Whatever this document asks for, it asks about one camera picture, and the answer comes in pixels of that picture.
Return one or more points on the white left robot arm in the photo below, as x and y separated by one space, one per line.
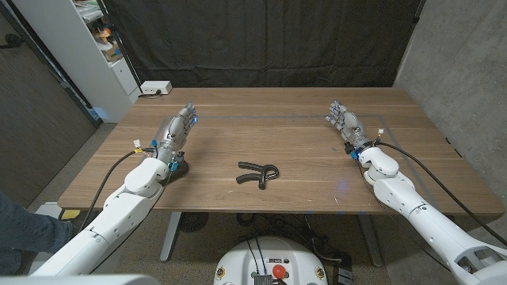
115 217

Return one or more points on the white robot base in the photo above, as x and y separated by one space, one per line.
269 257

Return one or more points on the grey table leg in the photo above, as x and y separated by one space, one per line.
170 237
372 241

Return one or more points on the yellow toy on shelf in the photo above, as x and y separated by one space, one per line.
104 35

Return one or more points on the yellow black floor item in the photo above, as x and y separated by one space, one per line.
70 214

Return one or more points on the black backdrop curtain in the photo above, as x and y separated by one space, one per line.
269 39

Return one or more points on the white robot torso edge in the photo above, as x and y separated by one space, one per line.
79 280

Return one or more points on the white shelf cabinet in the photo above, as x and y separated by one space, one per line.
75 55

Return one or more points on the black glasses case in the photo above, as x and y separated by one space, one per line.
182 171

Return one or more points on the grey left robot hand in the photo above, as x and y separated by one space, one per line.
174 132

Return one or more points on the dark wood door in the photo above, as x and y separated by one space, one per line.
39 118

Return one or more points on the red emergency stop button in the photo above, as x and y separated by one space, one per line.
279 271

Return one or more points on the black backdrop stand pole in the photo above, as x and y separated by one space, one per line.
119 44

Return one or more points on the black power adapter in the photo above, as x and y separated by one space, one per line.
343 273

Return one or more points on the black round fan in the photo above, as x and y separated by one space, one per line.
193 221

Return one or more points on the white floor box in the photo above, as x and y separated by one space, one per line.
48 209

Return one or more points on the person's leg in jeans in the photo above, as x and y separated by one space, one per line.
24 233

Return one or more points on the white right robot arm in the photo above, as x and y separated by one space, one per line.
431 225

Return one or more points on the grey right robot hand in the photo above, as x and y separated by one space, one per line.
350 123

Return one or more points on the white power strip box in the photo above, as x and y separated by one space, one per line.
155 87

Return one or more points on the cardboard box on shelf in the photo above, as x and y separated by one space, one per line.
112 52

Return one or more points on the black grip trainer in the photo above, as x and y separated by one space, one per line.
262 174

